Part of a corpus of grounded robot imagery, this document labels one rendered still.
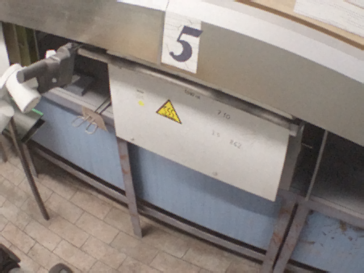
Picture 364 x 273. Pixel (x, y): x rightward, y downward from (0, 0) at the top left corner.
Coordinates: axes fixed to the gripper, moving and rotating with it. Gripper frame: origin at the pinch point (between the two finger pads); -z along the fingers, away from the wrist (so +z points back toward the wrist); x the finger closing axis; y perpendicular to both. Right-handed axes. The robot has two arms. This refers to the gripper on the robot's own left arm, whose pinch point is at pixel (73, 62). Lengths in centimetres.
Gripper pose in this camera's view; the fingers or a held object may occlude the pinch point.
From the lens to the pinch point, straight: 136.8
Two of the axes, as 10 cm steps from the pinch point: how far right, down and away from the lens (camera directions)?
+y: -8.7, -3.5, 3.6
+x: 1.6, -8.7, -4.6
